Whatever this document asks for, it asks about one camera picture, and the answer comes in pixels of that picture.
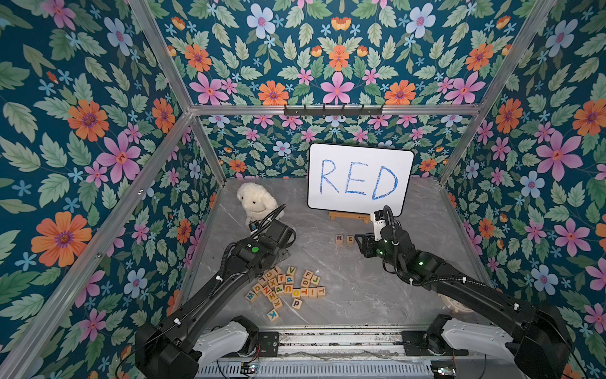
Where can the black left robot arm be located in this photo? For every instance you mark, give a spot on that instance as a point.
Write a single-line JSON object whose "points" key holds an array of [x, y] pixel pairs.
{"points": [[182, 342]]}

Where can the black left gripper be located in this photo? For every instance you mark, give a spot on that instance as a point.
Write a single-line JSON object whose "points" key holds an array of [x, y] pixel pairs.
{"points": [[285, 245]]}

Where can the wooden M letter block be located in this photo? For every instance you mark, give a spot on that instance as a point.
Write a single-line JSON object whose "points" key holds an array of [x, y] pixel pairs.
{"points": [[252, 296]]}

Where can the wooden K letter block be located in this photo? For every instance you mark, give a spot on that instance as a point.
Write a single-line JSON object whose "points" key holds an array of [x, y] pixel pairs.
{"points": [[273, 315]]}

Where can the wooden F letter block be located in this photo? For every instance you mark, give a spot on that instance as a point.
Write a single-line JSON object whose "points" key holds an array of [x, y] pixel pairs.
{"points": [[308, 274]]}

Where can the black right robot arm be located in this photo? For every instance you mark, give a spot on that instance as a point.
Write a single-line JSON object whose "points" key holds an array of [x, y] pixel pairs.
{"points": [[540, 345]]}

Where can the white plush dog toy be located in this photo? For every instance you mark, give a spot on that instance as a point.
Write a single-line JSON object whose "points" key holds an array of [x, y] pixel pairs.
{"points": [[256, 201]]}

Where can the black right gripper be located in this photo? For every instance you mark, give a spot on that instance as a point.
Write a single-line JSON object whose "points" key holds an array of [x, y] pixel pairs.
{"points": [[368, 244]]}

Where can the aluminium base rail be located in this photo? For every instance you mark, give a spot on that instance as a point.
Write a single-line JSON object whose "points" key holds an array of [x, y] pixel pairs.
{"points": [[359, 351]]}

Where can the wooden P letter block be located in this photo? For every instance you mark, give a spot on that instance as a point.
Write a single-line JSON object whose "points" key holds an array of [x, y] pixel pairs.
{"points": [[297, 303]]}

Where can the black hook rail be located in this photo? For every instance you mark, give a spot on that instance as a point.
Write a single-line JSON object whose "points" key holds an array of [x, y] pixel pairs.
{"points": [[333, 110]]}

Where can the wooden whiteboard stand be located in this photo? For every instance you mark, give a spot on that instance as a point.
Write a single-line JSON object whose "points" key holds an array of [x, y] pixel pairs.
{"points": [[350, 216]]}

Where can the whiteboard with RED written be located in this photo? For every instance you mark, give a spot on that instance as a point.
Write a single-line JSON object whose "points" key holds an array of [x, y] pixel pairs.
{"points": [[358, 179]]}

